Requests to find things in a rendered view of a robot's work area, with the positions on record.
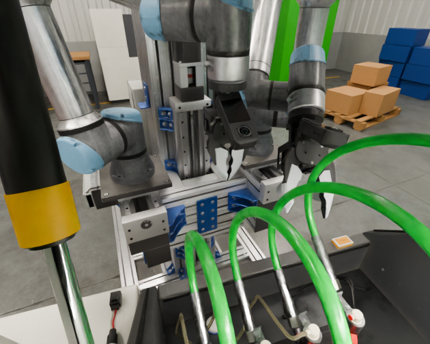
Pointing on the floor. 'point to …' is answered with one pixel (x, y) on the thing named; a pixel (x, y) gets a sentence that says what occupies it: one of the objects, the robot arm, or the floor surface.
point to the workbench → (84, 69)
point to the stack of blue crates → (413, 63)
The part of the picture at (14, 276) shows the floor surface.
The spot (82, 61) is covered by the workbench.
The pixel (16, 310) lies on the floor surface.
